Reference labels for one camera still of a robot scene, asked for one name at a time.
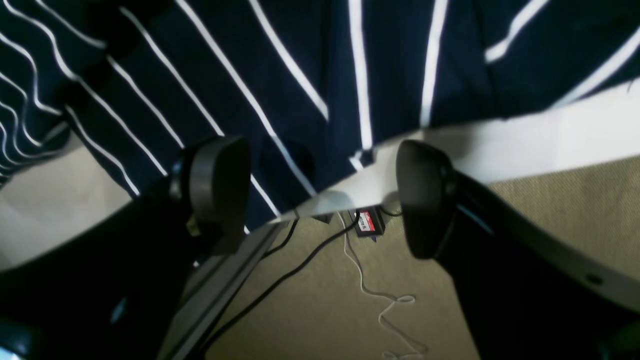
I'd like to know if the white cable on floor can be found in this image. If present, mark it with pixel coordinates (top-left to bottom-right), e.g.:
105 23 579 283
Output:
337 212 428 360

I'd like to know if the navy white striped t-shirt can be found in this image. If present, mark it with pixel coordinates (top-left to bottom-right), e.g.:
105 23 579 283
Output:
0 0 639 230

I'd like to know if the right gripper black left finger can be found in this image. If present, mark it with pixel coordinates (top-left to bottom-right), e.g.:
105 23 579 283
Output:
0 136 251 360

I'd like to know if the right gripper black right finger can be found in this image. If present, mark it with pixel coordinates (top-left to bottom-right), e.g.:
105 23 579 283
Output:
395 140 640 360

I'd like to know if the black cable on floor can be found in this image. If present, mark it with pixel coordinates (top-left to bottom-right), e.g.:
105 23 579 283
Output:
200 212 361 356

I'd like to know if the black box with red label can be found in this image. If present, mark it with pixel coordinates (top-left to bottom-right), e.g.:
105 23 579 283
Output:
355 205 386 243

